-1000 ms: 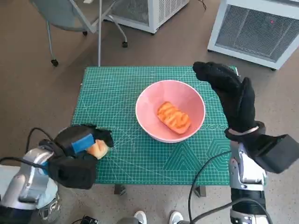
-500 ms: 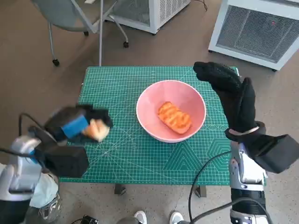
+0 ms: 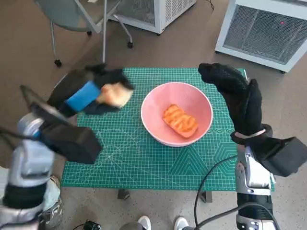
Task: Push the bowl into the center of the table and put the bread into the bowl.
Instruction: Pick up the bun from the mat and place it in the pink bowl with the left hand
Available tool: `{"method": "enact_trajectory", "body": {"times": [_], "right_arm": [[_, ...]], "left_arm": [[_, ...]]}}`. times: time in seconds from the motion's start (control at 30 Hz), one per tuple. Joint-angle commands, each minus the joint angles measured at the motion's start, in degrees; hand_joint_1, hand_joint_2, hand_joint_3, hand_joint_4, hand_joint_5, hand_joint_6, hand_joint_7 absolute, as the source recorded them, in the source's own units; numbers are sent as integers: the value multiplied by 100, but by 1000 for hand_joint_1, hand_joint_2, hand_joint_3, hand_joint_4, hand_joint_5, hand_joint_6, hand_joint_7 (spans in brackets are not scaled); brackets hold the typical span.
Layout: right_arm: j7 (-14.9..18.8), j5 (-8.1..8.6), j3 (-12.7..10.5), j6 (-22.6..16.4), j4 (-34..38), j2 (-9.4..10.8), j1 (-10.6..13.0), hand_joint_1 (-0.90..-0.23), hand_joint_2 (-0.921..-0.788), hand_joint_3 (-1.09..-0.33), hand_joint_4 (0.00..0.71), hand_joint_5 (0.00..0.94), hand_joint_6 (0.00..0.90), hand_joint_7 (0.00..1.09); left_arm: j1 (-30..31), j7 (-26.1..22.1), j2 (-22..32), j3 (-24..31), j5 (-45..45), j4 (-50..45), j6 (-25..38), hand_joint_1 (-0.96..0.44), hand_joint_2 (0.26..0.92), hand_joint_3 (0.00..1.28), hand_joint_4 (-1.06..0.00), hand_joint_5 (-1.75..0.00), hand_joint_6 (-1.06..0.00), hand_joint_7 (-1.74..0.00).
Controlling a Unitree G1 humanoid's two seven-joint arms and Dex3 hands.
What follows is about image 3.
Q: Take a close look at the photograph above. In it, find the round bread bun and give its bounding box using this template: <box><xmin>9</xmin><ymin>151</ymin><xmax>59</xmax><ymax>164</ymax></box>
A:
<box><xmin>97</xmin><ymin>82</ymin><xmax>133</xmax><ymax>108</ymax></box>

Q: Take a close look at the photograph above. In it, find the white mesh cabinet red light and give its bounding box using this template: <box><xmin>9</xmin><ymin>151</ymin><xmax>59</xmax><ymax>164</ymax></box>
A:
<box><xmin>214</xmin><ymin>0</ymin><xmax>307</xmax><ymax>74</ymax></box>

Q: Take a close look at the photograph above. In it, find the small black device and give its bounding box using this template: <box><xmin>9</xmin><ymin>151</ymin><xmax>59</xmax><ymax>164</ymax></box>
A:
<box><xmin>83</xmin><ymin>220</ymin><xmax>101</xmax><ymax>230</ymax></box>

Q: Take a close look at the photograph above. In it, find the bare black left hand blue tape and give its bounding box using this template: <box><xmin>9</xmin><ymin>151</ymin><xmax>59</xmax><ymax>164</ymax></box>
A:
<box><xmin>47</xmin><ymin>64</ymin><xmax>134</xmax><ymax>118</ymax></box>

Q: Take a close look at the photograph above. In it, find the white metal table frame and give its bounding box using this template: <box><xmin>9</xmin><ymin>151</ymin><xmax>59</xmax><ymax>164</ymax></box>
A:
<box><xmin>73</xmin><ymin>0</ymin><xmax>124</xmax><ymax>63</ymax></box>

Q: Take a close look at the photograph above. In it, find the grey office chair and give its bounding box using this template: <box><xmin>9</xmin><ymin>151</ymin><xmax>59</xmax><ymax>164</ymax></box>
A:
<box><xmin>33</xmin><ymin>0</ymin><xmax>134</xmax><ymax>67</ymax></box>

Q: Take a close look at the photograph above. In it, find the pink bowl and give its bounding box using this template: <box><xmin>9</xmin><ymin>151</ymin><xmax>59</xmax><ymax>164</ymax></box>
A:
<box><xmin>141</xmin><ymin>82</ymin><xmax>213</xmax><ymax>148</ymax></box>

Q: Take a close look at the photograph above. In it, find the black knitted gloved right hand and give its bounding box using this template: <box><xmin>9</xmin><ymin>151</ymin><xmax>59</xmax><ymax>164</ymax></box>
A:
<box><xmin>198</xmin><ymin>62</ymin><xmax>263</xmax><ymax>141</ymax></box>

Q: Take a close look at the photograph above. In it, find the white shoe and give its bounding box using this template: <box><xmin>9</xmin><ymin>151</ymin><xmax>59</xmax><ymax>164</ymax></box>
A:
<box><xmin>174</xmin><ymin>217</ymin><xmax>189</xmax><ymax>230</ymax></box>
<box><xmin>137</xmin><ymin>215</ymin><xmax>152</xmax><ymax>230</ymax></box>

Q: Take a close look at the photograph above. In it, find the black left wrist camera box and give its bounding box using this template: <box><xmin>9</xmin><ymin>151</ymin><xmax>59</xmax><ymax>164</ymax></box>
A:
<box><xmin>39</xmin><ymin>123</ymin><xmax>101</xmax><ymax>165</ymax></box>

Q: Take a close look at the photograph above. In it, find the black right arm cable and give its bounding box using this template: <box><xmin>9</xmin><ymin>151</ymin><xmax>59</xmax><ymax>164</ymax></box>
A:
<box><xmin>196</xmin><ymin>202</ymin><xmax>278</xmax><ymax>230</ymax></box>
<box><xmin>194</xmin><ymin>155</ymin><xmax>238</xmax><ymax>230</ymax></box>

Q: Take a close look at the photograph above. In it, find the green cutting mat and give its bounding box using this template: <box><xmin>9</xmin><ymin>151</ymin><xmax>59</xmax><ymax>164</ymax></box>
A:
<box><xmin>62</xmin><ymin>68</ymin><xmax>276</xmax><ymax>192</ymax></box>

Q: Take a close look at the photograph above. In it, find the long toasted bread loaf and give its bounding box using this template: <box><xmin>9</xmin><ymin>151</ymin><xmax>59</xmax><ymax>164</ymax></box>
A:
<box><xmin>163</xmin><ymin>104</ymin><xmax>199</xmax><ymax>139</ymax></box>

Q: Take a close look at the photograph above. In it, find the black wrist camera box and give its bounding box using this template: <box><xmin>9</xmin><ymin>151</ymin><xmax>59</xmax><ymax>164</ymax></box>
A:
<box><xmin>254</xmin><ymin>136</ymin><xmax>307</xmax><ymax>177</ymax></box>
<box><xmin>39</xmin><ymin>123</ymin><xmax>101</xmax><ymax>165</ymax></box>

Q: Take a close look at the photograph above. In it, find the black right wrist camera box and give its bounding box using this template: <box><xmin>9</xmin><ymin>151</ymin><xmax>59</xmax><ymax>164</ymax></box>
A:
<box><xmin>254</xmin><ymin>136</ymin><xmax>307</xmax><ymax>177</ymax></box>

